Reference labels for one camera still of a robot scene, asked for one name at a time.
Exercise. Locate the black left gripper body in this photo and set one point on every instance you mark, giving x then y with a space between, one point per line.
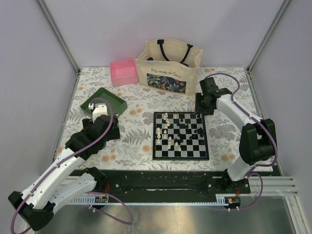
114 134

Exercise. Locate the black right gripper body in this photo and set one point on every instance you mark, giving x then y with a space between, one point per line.
201 106

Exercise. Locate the black white chess board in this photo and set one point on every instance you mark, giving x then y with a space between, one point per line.
182 132

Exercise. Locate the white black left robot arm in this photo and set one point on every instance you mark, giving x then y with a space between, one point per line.
38 203

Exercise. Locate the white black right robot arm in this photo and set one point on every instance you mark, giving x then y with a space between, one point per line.
257 147

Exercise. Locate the beige canvas tote bag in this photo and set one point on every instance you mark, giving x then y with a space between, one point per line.
169 65

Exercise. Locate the pink plastic box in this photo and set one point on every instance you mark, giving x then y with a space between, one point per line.
123 72

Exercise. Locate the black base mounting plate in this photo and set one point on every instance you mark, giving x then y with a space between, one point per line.
175 181

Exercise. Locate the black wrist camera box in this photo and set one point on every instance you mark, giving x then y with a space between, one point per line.
209 88

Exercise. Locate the white slotted cable duct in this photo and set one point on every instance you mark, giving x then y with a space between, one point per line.
89 200

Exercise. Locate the right aluminium corner post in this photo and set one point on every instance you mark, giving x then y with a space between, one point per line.
274 24

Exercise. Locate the aluminium corner post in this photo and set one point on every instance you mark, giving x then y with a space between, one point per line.
274 24
55 30

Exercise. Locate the left aluminium corner post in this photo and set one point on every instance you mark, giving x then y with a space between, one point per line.
55 30

